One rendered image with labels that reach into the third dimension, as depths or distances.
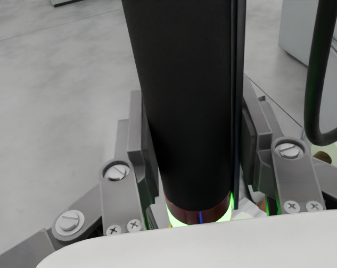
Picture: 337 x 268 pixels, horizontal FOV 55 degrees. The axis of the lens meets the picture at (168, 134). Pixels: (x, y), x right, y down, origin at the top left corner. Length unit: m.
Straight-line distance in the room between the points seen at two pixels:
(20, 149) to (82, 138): 0.53
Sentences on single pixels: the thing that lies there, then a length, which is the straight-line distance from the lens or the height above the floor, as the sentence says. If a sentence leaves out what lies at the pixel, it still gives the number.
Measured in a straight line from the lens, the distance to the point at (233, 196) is 0.16.
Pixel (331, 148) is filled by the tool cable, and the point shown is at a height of 1.55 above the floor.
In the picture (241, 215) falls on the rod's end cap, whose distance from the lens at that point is 0.24.
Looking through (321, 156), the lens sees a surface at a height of 1.54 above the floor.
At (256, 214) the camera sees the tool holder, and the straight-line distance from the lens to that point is 0.24.
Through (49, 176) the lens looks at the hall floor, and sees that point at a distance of 2.61.
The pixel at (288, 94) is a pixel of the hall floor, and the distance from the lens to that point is 2.98.
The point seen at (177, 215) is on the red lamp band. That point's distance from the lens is 0.16.
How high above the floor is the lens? 1.75
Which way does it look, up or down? 42 degrees down
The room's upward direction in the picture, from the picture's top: 10 degrees counter-clockwise
